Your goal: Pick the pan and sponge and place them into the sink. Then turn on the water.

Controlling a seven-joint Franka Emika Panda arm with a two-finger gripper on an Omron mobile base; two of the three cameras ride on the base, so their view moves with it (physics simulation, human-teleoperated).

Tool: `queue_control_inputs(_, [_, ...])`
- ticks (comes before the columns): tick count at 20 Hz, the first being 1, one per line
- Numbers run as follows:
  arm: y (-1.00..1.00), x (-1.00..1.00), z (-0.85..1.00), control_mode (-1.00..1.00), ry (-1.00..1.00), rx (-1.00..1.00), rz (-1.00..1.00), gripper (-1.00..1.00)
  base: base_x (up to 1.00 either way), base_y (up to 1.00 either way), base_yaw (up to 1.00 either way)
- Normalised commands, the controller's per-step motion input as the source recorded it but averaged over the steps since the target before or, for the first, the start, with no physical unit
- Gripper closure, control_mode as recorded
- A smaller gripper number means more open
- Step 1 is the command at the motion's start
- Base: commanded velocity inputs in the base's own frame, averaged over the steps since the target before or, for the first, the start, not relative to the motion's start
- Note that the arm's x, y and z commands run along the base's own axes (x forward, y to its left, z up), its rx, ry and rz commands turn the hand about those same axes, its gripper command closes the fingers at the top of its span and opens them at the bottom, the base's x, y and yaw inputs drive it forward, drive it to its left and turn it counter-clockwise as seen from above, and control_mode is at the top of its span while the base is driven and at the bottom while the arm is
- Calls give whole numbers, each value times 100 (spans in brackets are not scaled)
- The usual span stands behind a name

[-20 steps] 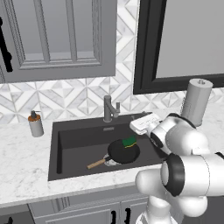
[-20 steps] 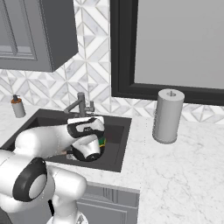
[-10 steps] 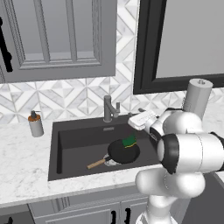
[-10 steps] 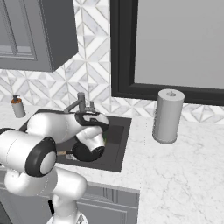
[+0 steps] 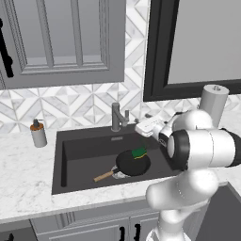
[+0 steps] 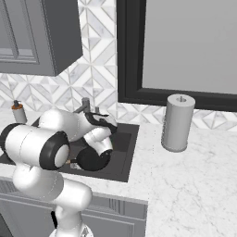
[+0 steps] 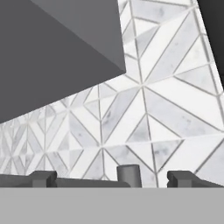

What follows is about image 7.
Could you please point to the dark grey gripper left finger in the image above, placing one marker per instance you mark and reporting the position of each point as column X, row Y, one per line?
column 40, row 178

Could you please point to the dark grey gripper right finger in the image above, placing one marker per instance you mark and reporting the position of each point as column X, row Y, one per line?
column 182, row 179

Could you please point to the black tall cupboard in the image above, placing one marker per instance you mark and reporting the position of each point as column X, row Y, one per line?
column 215, row 26

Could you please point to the dark grey wall cupboard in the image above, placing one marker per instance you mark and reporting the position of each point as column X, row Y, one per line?
column 49, row 52

